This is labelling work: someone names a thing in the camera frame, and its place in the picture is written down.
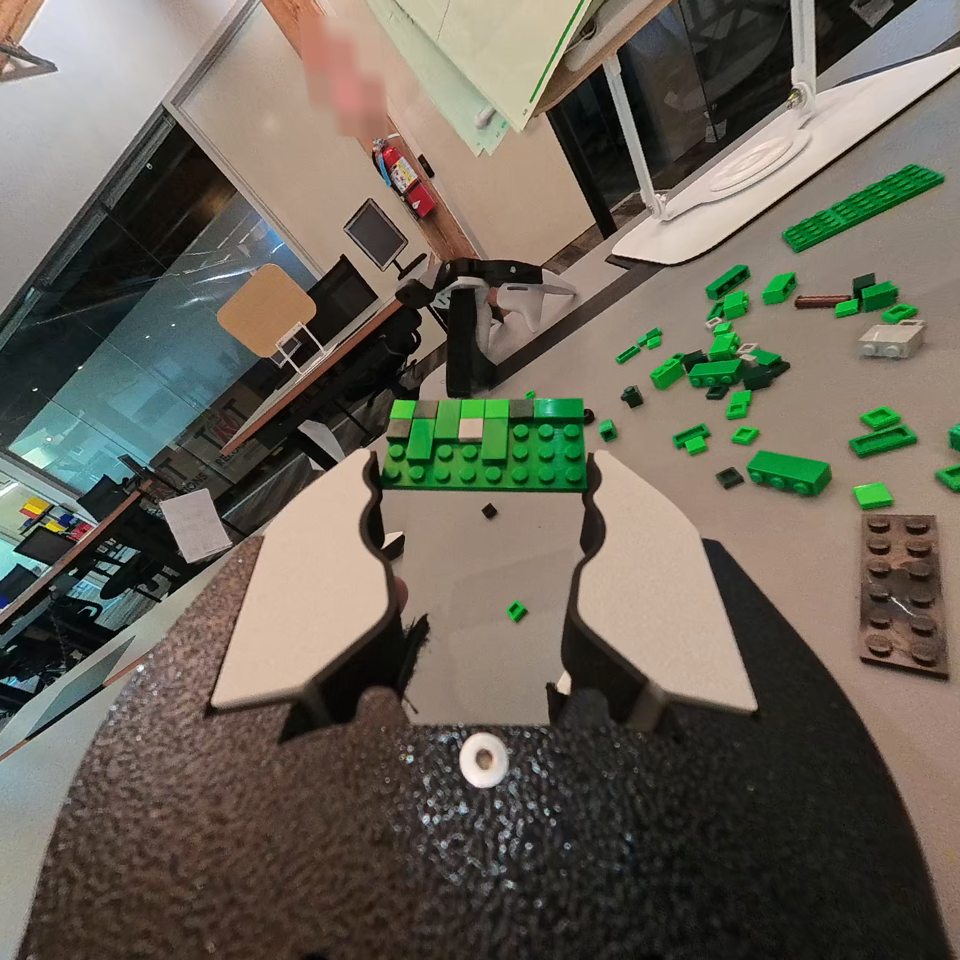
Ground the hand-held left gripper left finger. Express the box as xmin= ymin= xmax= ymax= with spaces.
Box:
xmin=208 ymin=448 xmax=400 ymax=726

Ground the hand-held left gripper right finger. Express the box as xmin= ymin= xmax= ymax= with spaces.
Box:
xmin=566 ymin=448 xmax=760 ymax=732

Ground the green lego baseplate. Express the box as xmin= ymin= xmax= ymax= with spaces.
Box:
xmin=381 ymin=397 xmax=588 ymax=492

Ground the pile of small lego pieces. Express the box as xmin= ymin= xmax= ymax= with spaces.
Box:
xmin=596 ymin=262 xmax=960 ymax=496

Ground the green lego brick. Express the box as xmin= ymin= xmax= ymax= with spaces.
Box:
xmin=746 ymin=450 xmax=833 ymax=498

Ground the black lego plate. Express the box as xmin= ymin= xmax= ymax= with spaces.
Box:
xmin=858 ymin=513 xmax=951 ymax=680

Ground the light grey lego brick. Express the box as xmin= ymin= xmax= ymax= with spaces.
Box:
xmin=857 ymin=318 xmax=928 ymax=360

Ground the narrow green lego plate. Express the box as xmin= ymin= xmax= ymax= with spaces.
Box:
xmin=781 ymin=163 xmax=946 ymax=254

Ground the white paper sheet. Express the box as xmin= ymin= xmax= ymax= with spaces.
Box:
xmin=159 ymin=491 xmax=234 ymax=564

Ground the wooden-edged office desk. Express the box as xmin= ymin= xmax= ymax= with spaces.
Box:
xmin=221 ymin=296 xmax=410 ymax=455

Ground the long office desk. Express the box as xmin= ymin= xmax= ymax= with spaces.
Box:
xmin=0 ymin=480 xmax=162 ymax=639

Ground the tan board stand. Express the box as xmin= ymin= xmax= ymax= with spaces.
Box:
xmin=217 ymin=264 xmax=328 ymax=375

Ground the small tablet on stand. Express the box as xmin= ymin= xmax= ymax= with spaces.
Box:
xmin=343 ymin=198 xmax=429 ymax=276

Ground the red fire extinguisher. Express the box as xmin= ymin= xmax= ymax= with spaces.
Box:
xmin=372 ymin=136 xmax=438 ymax=219

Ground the wooden pillar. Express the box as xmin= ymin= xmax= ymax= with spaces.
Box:
xmin=262 ymin=0 xmax=481 ymax=260

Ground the white book stand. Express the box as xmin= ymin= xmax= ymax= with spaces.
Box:
xmin=525 ymin=0 xmax=960 ymax=265

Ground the open instruction booklet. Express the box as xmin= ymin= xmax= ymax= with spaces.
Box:
xmin=366 ymin=0 xmax=594 ymax=159

